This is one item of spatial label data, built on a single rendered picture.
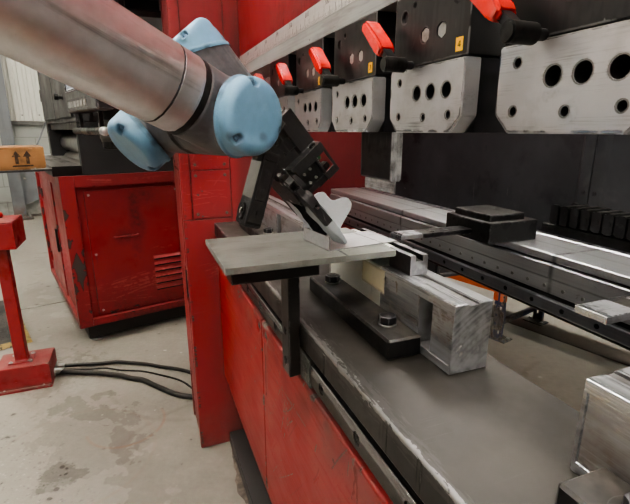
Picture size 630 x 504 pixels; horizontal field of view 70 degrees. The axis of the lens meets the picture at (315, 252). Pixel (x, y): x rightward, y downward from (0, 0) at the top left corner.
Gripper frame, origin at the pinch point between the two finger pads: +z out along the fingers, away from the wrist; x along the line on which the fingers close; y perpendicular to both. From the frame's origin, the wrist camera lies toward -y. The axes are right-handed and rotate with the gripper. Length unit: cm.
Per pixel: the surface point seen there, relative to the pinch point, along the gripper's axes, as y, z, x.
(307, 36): 28.9, -20.6, 24.1
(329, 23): 28.1, -21.6, 13.2
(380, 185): 12.6, 0.4, -0.2
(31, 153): -36, -38, 201
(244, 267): -13.2, -9.5, -5.6
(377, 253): 2.3, 3.6, -8.0
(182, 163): 1, -7, 88
